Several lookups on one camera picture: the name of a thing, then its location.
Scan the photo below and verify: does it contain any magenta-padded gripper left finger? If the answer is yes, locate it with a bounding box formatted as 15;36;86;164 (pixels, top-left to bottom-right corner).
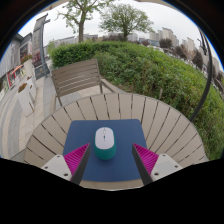
40;142;92;186

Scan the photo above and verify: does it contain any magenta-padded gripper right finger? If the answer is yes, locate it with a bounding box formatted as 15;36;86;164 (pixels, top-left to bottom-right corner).
131;142;184;186

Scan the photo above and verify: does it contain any white and teal computer mouse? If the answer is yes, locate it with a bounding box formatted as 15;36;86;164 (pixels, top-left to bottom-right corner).
93;126;118;161

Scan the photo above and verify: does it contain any dark blue mouse pad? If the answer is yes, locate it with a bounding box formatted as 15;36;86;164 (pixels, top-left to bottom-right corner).
62;118;149;183

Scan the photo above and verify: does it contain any white planter box with flowers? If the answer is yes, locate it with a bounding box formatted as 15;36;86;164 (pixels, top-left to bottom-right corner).
16;81;38;117
20;54;36;81

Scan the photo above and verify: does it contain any dark curved parasol pole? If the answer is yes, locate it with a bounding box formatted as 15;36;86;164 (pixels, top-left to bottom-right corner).
188;28;214;123

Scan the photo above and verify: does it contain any brown slatted wooden chair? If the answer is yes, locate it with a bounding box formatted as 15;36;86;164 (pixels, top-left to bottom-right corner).
50;58;116;113

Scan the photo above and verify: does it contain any grey shopfront building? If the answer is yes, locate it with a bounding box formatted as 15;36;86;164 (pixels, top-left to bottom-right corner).
0;32;34;101

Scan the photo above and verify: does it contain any tall grey sign pillar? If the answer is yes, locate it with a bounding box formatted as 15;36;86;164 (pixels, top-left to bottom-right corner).
31;13;52;80

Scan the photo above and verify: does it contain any group of apartment buildings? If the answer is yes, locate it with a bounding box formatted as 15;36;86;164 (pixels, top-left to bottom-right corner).
146;27;224;78

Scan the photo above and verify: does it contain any thin-trunk sparse tree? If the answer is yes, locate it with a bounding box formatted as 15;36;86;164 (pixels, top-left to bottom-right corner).
56;0;114;44

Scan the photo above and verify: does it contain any round-crowned leafy tree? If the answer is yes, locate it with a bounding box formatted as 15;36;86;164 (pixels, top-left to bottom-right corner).
98;2;155;42

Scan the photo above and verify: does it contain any beige parasol canopy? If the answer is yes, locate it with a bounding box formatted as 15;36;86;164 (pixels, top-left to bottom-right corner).
39;0;178;14

